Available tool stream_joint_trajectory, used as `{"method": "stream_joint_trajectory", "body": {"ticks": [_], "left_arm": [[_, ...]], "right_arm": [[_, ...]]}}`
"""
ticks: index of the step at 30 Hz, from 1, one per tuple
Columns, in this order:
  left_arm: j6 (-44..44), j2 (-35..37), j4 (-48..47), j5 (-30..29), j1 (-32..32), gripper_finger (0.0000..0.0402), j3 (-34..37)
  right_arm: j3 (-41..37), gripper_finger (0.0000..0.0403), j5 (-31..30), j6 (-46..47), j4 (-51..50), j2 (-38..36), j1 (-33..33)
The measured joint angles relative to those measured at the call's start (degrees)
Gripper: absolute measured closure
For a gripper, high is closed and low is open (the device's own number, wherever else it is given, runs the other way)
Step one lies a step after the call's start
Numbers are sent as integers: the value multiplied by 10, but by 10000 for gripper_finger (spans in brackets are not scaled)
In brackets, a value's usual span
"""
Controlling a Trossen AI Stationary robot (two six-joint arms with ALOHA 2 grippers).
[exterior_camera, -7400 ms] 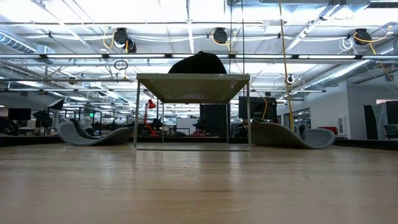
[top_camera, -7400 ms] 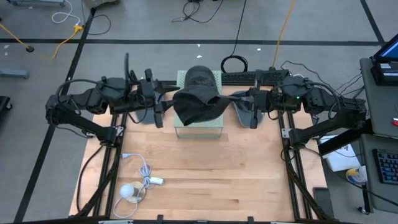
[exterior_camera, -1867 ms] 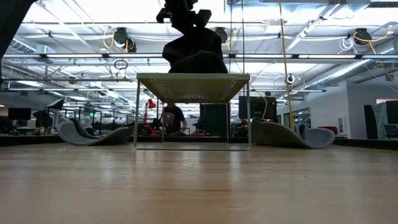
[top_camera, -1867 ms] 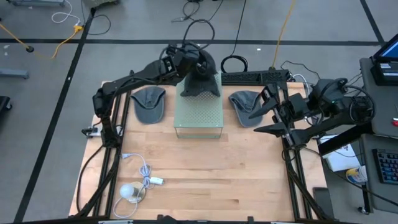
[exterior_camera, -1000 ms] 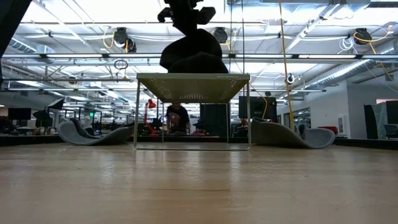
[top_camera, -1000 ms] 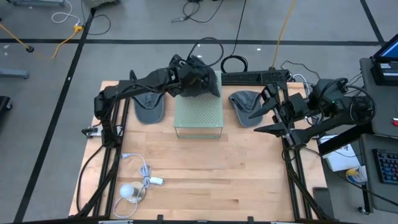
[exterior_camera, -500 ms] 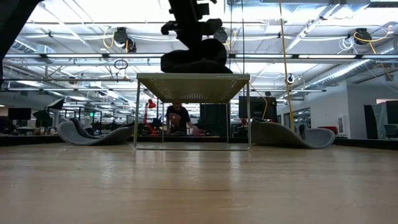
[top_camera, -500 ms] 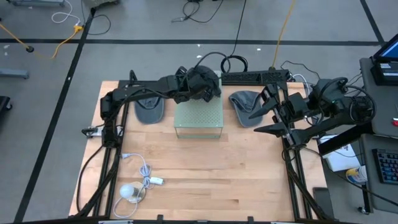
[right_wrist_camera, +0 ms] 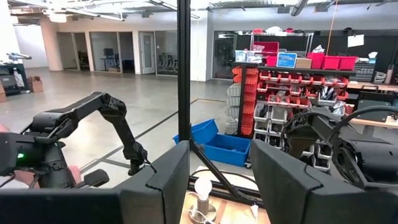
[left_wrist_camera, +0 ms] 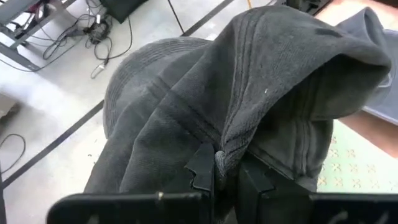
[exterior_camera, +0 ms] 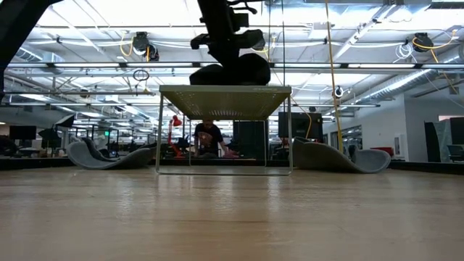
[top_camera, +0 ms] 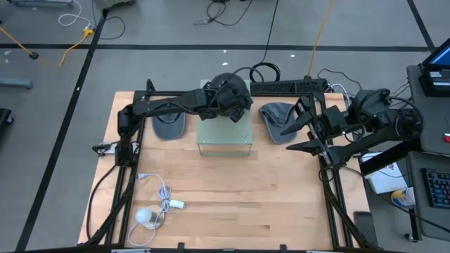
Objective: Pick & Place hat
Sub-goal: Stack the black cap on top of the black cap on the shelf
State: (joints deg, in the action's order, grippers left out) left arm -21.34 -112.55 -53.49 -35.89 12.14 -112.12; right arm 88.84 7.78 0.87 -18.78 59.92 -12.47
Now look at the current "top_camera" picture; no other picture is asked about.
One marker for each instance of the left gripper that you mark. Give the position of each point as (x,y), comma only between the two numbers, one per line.
(225,102)

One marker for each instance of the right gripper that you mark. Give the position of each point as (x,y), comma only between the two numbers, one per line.
(332,123)

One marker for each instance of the grey baseball cap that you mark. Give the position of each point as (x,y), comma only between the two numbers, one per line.
(168,130)
(274,119)

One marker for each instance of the dark green bucket hat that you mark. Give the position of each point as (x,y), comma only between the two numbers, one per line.
(225,79)

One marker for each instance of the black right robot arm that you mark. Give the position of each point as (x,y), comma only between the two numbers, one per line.
(383,135)

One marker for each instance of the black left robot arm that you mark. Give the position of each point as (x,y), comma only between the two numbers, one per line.
(168,102)

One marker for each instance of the green perforated metal shelf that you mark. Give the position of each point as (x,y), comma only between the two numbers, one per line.
(225,133)

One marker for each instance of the black perforated panel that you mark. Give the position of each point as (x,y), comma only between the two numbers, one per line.
(281,87)

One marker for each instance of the white box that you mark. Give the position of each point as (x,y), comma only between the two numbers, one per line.
(385,181)

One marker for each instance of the black phone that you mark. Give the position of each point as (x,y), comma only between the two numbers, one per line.
(365,228)

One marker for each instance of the white canister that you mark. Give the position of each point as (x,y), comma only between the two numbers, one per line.
(402,198)

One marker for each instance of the grey desk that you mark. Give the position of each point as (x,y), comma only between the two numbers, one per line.
(436,140)

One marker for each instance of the black box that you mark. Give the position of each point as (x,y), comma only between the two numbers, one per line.
(432,88)

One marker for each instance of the white bulb table lamp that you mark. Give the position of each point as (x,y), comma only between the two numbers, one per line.
(143,215)

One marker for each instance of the black keyboard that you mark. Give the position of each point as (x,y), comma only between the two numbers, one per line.
(437,188)

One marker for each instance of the laptop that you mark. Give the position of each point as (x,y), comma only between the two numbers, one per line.
(441,56)

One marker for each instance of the grey floor bar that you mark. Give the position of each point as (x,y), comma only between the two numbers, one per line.
(15,83)

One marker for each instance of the black caster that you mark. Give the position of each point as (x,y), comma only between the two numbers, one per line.
(4,117)

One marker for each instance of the black aluminium frame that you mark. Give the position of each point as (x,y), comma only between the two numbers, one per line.
(140,92)

